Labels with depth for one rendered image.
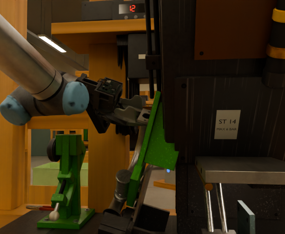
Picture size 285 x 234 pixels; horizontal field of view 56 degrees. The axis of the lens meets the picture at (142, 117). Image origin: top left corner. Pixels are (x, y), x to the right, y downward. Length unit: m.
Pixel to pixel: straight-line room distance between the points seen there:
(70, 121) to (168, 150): 0.61
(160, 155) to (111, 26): 0.49
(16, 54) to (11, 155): 0.66
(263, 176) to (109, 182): 0.67
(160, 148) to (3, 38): 0.37
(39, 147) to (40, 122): 10.70
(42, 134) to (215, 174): 11.47
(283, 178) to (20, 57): 0.48
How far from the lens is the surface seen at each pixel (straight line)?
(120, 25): 0.92
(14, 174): 1.17
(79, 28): 0.95
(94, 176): 1.02
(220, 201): 0.57
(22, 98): 0.70
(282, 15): 0.46
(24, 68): 0.56
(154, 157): 0.61
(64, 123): 1.14
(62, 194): 0.85
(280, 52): 0.48
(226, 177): 0.43
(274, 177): 0.44
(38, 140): 11.90
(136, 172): 0.59
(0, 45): 0.53
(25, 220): 0.98
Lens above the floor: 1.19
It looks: 2 degrees up
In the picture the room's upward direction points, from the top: straight up
